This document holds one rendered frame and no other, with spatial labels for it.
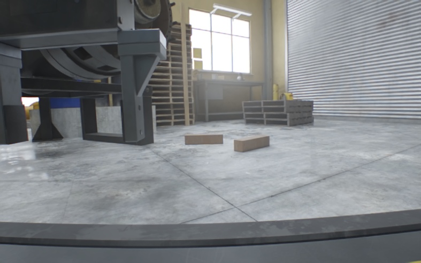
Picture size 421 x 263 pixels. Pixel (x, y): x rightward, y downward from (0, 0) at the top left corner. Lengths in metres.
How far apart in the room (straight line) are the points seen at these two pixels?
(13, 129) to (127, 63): 0.14
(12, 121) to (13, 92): 0.03
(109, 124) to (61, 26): 3.43
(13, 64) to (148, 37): 0.15
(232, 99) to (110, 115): 4.20
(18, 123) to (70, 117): 3.37
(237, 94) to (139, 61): 6.77
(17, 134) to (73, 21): 0.13
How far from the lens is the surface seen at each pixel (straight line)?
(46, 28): 0.24
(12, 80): 0.29
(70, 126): 3.66
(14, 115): 0.29
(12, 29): 0.27
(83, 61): 1.23
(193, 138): 2.22
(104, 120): 3.64
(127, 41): 0.22
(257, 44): 7.75
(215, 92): 5.78
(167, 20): 1.23
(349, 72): 6.14
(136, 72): 0.22
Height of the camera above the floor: 0.39
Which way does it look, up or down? 7 degrees down
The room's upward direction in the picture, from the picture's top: 1 degrees counter-clockwise
